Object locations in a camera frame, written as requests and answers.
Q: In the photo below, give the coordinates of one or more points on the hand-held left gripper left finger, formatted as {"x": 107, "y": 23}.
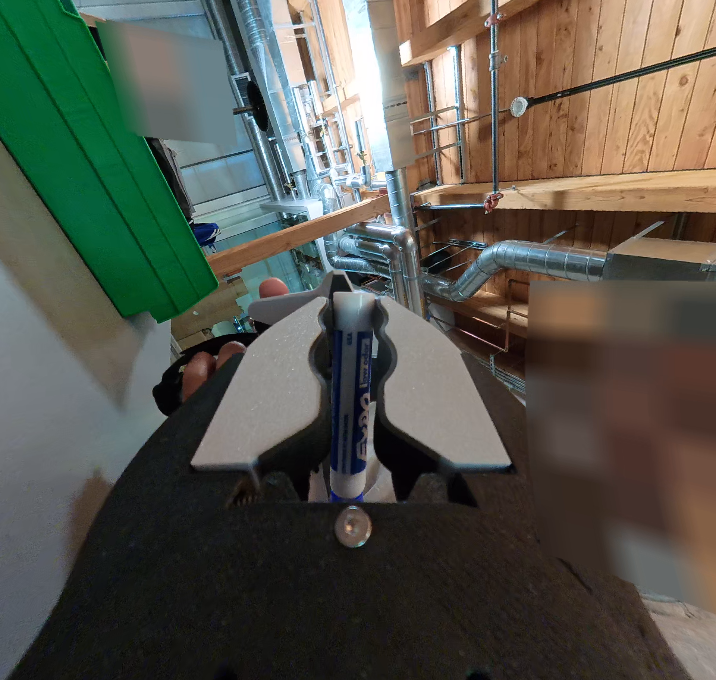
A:
{"x": 263, "y": 406}

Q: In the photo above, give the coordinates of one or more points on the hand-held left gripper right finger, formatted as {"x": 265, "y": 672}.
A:
{"x": 442, "y": 411}

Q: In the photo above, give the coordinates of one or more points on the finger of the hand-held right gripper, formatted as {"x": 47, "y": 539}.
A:
{"x": 279, "y": 308}

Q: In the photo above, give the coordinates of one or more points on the blue whiteboard marker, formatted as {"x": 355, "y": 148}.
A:
{"x": 349, "y": 411}

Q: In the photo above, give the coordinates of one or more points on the green plastic bin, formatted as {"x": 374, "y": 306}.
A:
{"x": 84, "y": 159}

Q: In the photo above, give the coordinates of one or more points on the person's right hand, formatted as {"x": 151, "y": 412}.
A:
{"x": 210, "y": 369}

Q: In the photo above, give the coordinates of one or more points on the black floor lamp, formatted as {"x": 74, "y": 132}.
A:
{"x": 257, "y": 106}

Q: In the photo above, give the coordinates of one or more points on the black ceiling rod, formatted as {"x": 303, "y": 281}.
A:
{"x": 615, "y": 78}

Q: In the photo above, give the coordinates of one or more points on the wooden support post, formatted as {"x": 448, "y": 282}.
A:
{"x": 291, "y": 235}

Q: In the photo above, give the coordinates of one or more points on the silver ventilation duct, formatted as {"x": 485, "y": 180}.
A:
{"x": 531, "y": 257}

